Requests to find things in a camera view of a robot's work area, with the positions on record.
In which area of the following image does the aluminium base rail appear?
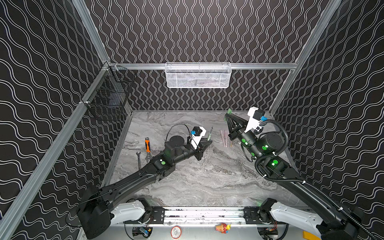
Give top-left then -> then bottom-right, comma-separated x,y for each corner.
80,205 -> 325,226

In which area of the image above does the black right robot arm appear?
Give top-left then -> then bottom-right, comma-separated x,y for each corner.
225,110 -> 367,240

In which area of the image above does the white wire mesh basket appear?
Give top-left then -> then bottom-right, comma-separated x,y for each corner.
165,62 -> 232,89

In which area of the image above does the small red yellow toy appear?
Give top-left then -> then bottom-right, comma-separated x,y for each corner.
215,223 -> 231,234

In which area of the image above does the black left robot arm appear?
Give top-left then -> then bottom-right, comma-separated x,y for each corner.
76,136 -> 212,240

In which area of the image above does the green pen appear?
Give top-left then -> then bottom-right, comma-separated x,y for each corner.
207,127 -> 214,141

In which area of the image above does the black wire mesh basket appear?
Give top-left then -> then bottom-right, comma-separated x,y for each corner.
85,66 -> 137,122

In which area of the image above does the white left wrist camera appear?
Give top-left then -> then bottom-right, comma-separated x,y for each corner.
191,126 -> 207,150

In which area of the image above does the steel wrench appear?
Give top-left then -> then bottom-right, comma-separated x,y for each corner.
136,151 -> 142,170

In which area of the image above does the orange handled screwdriver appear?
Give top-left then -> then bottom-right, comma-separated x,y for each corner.
145,137 -> 152,162

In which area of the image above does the yellow block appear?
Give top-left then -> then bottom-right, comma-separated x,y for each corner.
303,231 -> 321,240

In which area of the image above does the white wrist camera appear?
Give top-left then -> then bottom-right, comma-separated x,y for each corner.
191,126 -> 207,150
244,107 -> 267,135

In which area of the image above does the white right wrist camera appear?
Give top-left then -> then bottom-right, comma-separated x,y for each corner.
244,107 -> 267,135

